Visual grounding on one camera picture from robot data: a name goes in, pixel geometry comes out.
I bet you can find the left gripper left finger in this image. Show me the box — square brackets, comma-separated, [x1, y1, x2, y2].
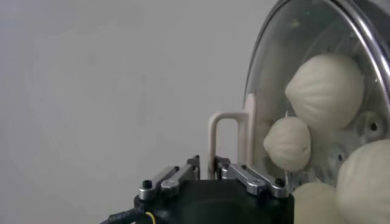
[137, 155, 201, 200]

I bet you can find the white steamed baozi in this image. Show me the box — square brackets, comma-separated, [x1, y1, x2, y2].
[292, 181, 348, 224]
[263, 117, 312, 172]
[285, 53, 366, 131]
[336, 139, 390, 224]

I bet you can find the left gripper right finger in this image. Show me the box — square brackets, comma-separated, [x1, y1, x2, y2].
[214, 156, 290, 199]

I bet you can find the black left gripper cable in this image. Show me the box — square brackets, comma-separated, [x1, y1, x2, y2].
[99, 206, 156, 224]

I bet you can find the glass lid with cream handle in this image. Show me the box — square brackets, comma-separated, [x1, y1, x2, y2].
[207, 0, 390, 224]

